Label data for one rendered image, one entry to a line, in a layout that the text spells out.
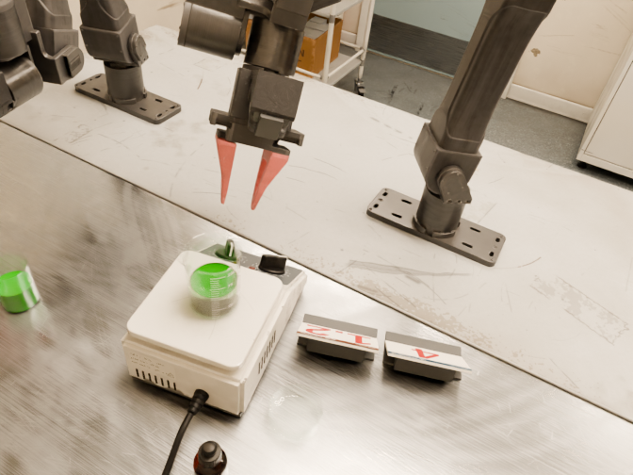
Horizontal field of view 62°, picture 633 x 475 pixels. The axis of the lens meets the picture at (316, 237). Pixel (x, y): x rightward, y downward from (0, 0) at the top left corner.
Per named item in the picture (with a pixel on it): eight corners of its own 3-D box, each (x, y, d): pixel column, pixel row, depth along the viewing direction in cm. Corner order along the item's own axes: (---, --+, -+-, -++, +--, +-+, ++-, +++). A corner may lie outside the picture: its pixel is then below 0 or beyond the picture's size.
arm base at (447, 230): (512, 226, 67) (525, 199, 72) (373, 171, 73) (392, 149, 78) (493, 269, 73) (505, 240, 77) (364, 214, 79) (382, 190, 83)
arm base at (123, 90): (152, 83, 85) (180, 69, 90) (63, 48, 91) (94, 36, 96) (157, 125, 91) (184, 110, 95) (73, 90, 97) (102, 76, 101)
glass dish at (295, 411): (327, 403, 55) (330, 393, 54) (311, 451, 51) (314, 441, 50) (278, 387, 56) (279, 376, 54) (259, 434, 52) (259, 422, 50)
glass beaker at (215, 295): (233, 278, 55) (232, 221, 50) (249, 317, 52) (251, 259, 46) (175, 292, 53) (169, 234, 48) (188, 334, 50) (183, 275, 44)
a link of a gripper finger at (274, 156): (274, 220, 59) (295, 138, 56) (210, 207, 57) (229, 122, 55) (267, 205, 65) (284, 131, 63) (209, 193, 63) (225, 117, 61)
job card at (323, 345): (304, 315, 63) (307, 292, 61) (377, 330, 63) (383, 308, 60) (293, 355, 59) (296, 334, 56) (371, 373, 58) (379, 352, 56)
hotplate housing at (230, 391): (214, 256, 69) (211, 210, 64) (307, 286, 67) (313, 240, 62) (114, 398, 53) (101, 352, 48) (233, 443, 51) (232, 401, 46)
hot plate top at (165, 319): (185, 252, 58) (184, 246, 58) (285, 285, 56) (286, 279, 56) (122, 334, 50) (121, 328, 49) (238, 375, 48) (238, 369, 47)
